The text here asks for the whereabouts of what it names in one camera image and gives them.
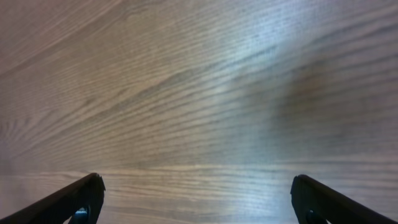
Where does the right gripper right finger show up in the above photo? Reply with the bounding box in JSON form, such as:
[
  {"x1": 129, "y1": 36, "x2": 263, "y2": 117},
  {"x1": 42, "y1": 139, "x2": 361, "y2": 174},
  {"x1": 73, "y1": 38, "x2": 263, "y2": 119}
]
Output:
[{"x1": 290, "y1": 174, "x2": 397, "y2": 224}]

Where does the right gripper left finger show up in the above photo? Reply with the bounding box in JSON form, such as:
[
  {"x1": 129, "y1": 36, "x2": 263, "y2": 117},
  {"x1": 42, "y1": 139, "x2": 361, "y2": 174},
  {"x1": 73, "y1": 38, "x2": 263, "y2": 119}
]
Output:
[{"x1": 1, "y1": 173, "x2": 106, "y2": 224}]

